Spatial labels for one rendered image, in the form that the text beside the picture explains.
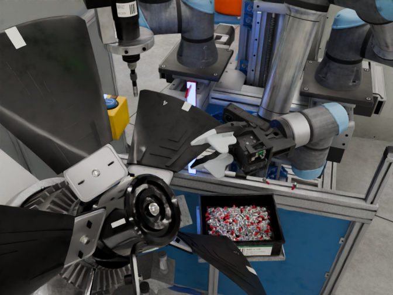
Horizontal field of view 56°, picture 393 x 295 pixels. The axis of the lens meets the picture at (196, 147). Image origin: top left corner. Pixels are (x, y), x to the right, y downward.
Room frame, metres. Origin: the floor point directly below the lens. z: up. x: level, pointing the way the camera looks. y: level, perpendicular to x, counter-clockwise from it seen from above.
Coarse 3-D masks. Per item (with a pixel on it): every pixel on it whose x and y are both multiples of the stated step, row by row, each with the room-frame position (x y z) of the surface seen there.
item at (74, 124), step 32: (0, 32) 0.54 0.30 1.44; (32, 32) 0.56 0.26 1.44; (64, 32) 0.58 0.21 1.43; (32, 64) 0.52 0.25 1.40; (64, 64) 0.53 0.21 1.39; (0, 96) 0.47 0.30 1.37; (32, 96) 0.48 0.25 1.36; (64, 96) 0.49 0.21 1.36; (96, 96) 0.51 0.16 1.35; (32, 128) 0.45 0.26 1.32; (64, 128) 0.46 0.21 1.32; (96, 128) 0.47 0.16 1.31; (64, 160) 0.43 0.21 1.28
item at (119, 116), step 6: (108, 96) 0.93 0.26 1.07; (120, 102) 0.90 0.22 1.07; (126, 102) 0.92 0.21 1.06; (108, 108) 0.87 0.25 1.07; (114, 108) 0.87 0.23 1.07; (120, 108) 0.88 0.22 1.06; (126, 108) 0.92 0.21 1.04; (108, 114) 0.84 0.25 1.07; (114, 114) 0.84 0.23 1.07; (120, 114) 0.88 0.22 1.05; (126, 114) 0.91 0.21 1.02; (114, 120) 0.84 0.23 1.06; (120, 120) 0.87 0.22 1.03; (126, 120) 0.91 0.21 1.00; (114, 126) 0.84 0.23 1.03; (120, 126) 0.86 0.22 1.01; (114, 132) 0.84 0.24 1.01; (120, 132) 0.86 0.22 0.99; (114, 138) 0.84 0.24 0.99
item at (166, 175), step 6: (132, 168) 0.51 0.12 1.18; (138, 168) 0.51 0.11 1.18; (144, 168) 0.51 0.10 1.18; (150, 168) 0.51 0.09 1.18; (156, 168) 0.51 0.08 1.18; (138, 174) 0.49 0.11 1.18; (156, 174) 0.49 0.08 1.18; (162, 174) 0.49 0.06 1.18; (168, 174) 0.49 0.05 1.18; (168, 180) 0.48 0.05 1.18
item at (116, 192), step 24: (120, 192) 0.38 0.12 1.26; (144, 192) 0.39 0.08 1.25; (168, 192) 0.42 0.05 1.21; (120, 216) 0.34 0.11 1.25; (144, 216) 0.36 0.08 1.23; (168, 216) 0.38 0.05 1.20; (120, 240) 0.33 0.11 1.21; (144, 240) 0.32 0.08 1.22; (168, 240) 0.34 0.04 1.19; (96, 264) 0.33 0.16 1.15; (120, 264) 0.34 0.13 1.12
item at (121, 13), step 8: (112, 0) 0.47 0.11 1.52; (120, 0) 0.47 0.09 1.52; (128, 0) 0.47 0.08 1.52; (136, 0) 0.48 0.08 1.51; (112, 8) 0.47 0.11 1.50; (120, 8) 0.46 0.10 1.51; (128, 8) 0.47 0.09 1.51; (136, 8) 0.48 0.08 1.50; (112, 16) 0.48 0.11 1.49; (120, 16) 0.47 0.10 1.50; (128, 16) 0.47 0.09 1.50; (136, 16) 0.47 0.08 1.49; (120, 24) 0.47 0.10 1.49; (128, 24) 0.47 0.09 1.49; (136, 24) 0.48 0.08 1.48; (120, 32) 0.47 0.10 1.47; (128, 32) 0.47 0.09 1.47; (136, 32) 0.47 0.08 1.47; (128, 40) 0.47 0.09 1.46; (128, 56) 0.47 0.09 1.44; (136, 56) 0.48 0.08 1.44
